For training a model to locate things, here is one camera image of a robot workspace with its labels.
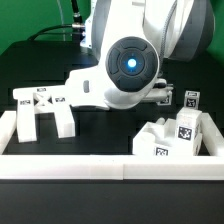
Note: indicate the white U-shaped fence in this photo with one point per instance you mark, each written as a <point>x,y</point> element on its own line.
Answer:
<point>115,167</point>

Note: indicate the white chair back frame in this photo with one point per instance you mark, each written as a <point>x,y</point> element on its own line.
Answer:
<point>43,100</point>

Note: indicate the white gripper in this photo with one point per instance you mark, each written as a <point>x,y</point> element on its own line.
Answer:
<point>159,91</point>

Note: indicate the white nut cube right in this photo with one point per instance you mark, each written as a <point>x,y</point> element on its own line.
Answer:
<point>191,99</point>

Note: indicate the white nut cube left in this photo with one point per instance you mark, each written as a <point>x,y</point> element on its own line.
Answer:
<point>167,101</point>

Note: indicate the white nut cube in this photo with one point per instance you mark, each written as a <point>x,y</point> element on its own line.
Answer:
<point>167,101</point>
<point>191,99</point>

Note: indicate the white chair seat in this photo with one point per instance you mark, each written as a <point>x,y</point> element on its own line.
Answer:
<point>156,140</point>

